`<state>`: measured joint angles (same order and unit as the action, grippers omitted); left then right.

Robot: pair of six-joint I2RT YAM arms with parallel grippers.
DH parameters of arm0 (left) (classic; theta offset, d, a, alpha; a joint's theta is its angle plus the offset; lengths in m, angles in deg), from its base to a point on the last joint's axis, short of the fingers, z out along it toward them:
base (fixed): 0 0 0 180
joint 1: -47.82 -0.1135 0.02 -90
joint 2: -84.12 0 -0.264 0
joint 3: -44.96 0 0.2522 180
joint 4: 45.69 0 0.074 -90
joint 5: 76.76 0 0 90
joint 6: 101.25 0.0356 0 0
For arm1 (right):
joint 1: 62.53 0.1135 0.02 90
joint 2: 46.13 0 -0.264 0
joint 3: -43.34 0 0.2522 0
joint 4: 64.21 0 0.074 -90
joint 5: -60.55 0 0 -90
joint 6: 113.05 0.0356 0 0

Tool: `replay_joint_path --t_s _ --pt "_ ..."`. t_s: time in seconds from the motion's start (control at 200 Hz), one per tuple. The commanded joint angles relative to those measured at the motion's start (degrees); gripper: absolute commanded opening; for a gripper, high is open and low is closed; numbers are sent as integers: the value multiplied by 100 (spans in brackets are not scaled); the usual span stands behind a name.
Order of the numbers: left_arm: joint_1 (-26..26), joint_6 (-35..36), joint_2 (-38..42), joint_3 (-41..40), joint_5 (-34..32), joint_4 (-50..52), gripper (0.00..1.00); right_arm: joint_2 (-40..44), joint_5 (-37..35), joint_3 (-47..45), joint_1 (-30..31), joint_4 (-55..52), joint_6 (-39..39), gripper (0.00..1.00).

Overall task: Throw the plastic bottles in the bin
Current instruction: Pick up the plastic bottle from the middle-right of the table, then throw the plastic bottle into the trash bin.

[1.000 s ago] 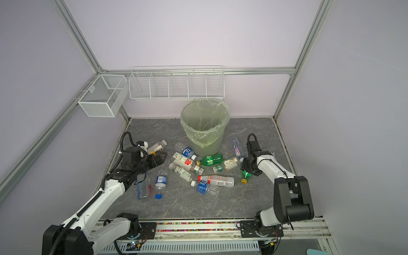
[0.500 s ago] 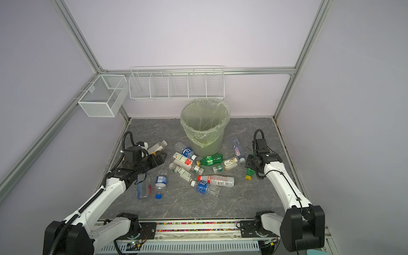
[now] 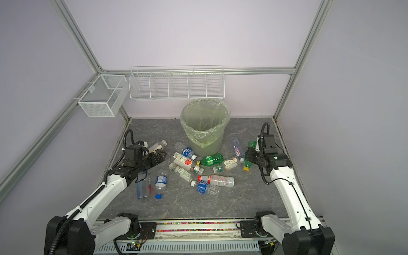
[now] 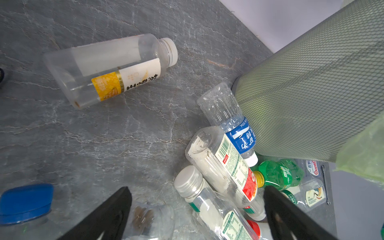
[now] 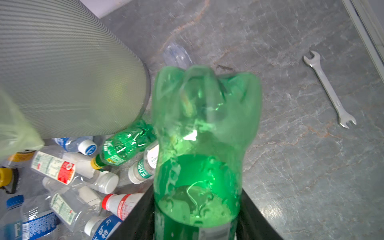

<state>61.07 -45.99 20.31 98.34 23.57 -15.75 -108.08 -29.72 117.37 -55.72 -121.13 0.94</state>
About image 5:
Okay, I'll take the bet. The square bottle red green label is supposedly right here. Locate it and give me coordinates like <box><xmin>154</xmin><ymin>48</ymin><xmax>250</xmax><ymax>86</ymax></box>
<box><xmin>30</xmin><ymin>150</ymin><xmax>120</xmax><ymax>195</ymax></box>

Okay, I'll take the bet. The large green plastic bottle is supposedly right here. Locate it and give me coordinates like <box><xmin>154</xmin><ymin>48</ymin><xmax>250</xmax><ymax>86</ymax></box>
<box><xmin>152</xmin><ymin>65</ymin><xmax>263</xmax><ymax>240</ymax></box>

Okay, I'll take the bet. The grey mesh waste bin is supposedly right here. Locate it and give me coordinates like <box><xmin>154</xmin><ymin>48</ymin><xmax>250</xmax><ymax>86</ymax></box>
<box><xmin>1</xmin><ymin>1</ymin><xmax>150</xmax><ymax>139</ymax></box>

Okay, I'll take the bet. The small green plastic bottle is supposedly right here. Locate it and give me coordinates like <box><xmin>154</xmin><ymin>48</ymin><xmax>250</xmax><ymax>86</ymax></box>
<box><xmin>91</xmin><ymin>120</ymin><xmax>157</xmax><ymax>170</ymax></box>

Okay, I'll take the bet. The crushed clear bottle purple label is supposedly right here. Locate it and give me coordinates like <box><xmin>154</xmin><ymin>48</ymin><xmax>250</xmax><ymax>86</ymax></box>
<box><xmin>163</xmin><ymin>42</ymin><xmax>193</xmax><ymax>69</ymax></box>

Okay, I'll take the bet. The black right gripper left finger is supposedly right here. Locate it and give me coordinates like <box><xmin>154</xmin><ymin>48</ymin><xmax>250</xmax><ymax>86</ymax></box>
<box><xmin>109</xmin><ymin>185</ymin><xmax>155</xmax><ymax>240</ymax></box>

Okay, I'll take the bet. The clear bottle yellow label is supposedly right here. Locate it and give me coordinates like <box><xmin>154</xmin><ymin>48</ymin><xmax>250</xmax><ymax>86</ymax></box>
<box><xmin>3</xmin><ymin>150</ymin><xmax>36</xmax><ymax>169</ymax></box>

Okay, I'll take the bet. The yellow tape measure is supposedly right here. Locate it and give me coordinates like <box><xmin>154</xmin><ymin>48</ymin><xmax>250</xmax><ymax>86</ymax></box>
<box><xmin>0</xmin><ymin>167</ymin><xmax>20</xmax><ymax>195</ymax></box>

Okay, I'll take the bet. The clear bottle red cap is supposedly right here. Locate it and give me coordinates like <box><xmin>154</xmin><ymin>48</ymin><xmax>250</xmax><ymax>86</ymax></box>
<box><xmin>102</xmin><ymin>193</ymin><xmax>144</xmax><ymax>221</ymax></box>

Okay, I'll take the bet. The silver open-end wrench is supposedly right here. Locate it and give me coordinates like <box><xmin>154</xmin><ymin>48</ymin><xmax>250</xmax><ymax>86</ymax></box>
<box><xmin>303</xmin><ymin>50</ymin><xmax>357</xmax><ymax>129</ymax></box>

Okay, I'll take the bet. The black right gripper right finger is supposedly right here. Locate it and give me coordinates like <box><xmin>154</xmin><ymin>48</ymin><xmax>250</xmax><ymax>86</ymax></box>
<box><xmin>236</xmin><ymin>190</ymin><xmax>283</xmax><ymax>240</ymax></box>

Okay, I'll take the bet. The small bottle green label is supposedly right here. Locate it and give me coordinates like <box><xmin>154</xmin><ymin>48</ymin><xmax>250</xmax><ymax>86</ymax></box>
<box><xmin>128</xmin><ymin>140</ymin><xmax>159</xmax><ymax>185</ymax></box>

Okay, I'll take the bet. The green bin liner bag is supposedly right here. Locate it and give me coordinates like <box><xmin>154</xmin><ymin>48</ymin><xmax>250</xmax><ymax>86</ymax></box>
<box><xmin>1</xmin><ymin>90</ymin><xmax>45</xmax><ymax>162</ymax></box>

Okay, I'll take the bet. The clear bottle blue label white cap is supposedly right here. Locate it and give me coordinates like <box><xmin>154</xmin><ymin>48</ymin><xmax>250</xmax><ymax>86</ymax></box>
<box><xmin>53</xmin><ymin>136</ymin><xmax>98</xmax><ymax>156</ymax></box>

